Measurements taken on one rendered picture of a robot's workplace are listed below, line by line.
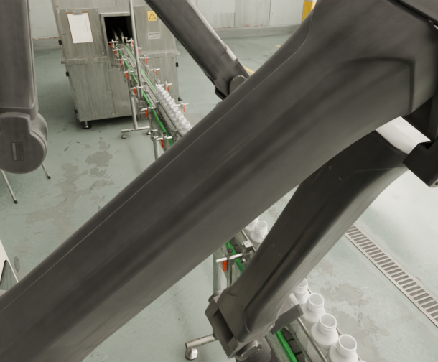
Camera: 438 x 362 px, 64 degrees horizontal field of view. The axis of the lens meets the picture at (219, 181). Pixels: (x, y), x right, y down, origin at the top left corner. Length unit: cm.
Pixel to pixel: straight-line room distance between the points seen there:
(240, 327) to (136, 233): 29
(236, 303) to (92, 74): 433
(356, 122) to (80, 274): 16
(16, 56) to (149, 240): 47
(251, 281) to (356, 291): 219
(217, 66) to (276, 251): 38
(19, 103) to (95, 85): 407
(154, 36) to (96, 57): 72
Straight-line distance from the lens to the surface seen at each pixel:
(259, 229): 106
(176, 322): 228
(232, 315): 46
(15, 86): 61
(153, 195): 18
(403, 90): 18
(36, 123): 66
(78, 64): 462
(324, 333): 87
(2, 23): 60
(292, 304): 55
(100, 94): 471
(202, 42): 62
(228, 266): 109
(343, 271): 267
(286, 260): 35
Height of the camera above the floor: 183
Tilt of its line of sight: 32 degrees down
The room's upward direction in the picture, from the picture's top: straight up
